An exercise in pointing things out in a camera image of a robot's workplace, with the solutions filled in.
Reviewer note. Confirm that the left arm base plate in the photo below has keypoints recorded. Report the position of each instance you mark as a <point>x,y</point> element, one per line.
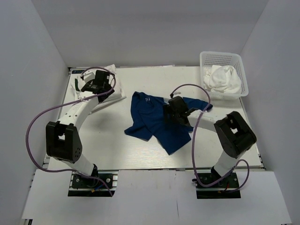
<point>82,187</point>

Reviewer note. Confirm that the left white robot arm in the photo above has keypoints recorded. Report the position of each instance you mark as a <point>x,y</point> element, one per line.
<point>62,137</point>

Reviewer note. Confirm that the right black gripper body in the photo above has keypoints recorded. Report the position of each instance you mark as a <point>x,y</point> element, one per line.
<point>173,115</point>

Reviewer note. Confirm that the blue t shirt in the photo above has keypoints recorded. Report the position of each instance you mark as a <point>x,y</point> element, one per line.
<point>148,121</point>

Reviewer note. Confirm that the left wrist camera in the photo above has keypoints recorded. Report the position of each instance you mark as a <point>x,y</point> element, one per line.
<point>96,89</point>

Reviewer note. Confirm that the white t shirt stack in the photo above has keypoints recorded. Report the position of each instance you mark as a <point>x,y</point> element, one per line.
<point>91,81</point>

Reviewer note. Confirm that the white plastic basket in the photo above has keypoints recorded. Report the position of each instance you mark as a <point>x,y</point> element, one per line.
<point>209,58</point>

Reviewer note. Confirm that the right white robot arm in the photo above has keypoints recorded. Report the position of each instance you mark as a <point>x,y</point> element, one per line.
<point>235,135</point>

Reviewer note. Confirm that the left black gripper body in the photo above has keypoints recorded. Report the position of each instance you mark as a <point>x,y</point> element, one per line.
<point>108,87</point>

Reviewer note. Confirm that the crumpled white t shirt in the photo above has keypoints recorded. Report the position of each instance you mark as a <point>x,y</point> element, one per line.
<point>222,79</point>

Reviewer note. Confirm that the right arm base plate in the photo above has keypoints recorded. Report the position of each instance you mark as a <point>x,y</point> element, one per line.
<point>222,190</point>

